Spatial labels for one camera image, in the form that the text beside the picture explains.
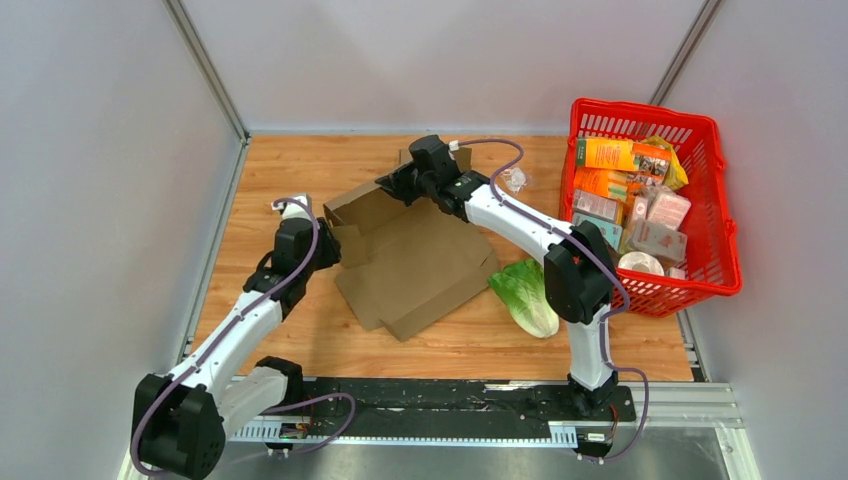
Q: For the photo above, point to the red plastic basket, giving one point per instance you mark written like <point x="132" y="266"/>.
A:
<point x="652" y="180"/>

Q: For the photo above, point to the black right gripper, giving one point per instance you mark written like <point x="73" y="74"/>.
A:
<point x="395" y="183"/>

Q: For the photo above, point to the pink snack package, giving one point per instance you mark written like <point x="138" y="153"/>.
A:
<point x="669" y="210"/>

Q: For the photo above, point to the green lettuce head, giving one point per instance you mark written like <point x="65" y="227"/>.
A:
<point x="520" y="286"/>

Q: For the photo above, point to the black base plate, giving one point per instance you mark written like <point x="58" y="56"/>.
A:
<point x="406" y="410"/>

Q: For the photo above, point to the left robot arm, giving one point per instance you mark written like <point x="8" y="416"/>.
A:
<point x="183" y="419"/>

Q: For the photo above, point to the white tape roll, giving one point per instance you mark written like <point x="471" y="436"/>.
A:
<point x="641" y="262"/>

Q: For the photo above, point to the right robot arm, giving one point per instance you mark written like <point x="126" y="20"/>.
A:
<point x="578" y="273"/>

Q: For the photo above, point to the teal box package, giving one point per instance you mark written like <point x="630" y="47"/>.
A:
<point x="611" y="232"/>

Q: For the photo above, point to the aluminium frame post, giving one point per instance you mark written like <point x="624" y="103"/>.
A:
<point x="191" y="36"/>
<point x="684" y="52"/>

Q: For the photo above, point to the aluminium frame post right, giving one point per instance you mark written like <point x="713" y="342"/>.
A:
<point x="684" y="52"/>

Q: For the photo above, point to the brown cardboard sheet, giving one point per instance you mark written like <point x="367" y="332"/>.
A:
<point x="405" y="267"/>

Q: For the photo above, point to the clear bag white parts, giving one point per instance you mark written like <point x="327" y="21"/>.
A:
<point x="514" y="179"/>

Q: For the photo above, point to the pink white package lower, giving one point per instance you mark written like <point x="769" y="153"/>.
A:
<point x="666" y="245"/>

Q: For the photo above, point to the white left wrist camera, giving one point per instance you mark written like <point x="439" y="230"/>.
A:
<point x="298" y="206"/>

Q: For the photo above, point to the orange sponge pack lower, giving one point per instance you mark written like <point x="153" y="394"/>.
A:
<point x="611" y="184"/>

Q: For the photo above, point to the brown cardboard box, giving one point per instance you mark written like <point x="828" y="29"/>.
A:
<point x="436" y="158"/>

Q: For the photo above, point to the aluminium frame post left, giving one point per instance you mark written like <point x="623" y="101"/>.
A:
<point x="191" y="36"/>

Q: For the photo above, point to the yellow snack bag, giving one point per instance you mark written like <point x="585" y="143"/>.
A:
<point x="675" y="177"/>

